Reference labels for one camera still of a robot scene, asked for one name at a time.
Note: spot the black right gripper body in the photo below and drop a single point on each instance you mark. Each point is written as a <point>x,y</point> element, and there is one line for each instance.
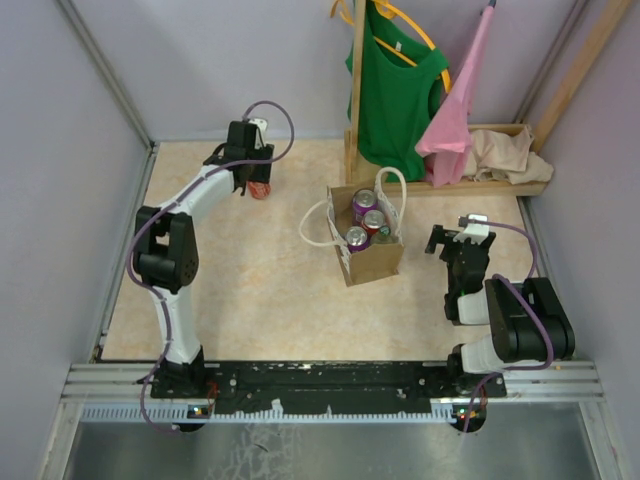
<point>449,254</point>

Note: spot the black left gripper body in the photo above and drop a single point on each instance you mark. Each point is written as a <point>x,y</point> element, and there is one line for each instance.
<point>260,172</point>

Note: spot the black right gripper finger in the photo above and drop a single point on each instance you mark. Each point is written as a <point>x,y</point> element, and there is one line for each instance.
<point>439,236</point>
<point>485,245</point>

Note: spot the red cola can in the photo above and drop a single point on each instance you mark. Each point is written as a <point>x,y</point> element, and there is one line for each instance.
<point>259,190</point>

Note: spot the purple soda can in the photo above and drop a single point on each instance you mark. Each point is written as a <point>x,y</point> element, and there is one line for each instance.
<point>357,239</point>
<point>363,201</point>

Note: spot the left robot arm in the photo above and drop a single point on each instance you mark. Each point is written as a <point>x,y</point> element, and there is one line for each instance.
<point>164,257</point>

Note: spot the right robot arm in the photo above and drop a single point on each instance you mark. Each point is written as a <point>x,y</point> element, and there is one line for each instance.
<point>528,326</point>

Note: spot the brown canvas tote bag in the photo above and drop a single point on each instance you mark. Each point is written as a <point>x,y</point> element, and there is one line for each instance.
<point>377,261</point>

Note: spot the green glass bottle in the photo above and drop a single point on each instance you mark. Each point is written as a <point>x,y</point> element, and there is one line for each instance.
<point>384,236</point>

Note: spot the red soda can right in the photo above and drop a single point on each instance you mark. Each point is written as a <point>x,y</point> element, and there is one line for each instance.
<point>372,221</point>

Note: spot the purple soda can front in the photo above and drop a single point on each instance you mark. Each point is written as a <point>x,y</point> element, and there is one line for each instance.
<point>357,239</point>

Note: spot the beige crumpled cloth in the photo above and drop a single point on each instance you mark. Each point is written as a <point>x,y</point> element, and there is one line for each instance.
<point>497,156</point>

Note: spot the pink shirt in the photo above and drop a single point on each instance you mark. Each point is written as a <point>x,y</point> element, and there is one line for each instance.
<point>446,143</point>

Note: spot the green tank top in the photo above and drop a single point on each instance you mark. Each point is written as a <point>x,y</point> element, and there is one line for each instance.
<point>398,101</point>

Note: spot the yellow clothes hanger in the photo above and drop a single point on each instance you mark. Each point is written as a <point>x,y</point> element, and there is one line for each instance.
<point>389,11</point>

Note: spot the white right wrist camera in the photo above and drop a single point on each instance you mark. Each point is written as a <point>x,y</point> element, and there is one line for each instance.
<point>474,227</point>

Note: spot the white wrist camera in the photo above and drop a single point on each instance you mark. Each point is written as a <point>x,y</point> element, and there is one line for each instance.
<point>261,125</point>
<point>474,227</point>

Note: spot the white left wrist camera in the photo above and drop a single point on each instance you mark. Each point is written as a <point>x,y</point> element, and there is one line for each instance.
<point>261,125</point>

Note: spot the aluminium rail frame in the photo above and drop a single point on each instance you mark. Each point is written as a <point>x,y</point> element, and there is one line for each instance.
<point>563,382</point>

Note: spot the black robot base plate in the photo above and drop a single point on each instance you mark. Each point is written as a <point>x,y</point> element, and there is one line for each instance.
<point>314,388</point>

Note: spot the wooden clothes rack frame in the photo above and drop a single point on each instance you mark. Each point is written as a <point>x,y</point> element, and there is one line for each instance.
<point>358,170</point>

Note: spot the white cable duct strip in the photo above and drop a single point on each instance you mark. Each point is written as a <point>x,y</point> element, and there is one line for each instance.
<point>185,413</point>

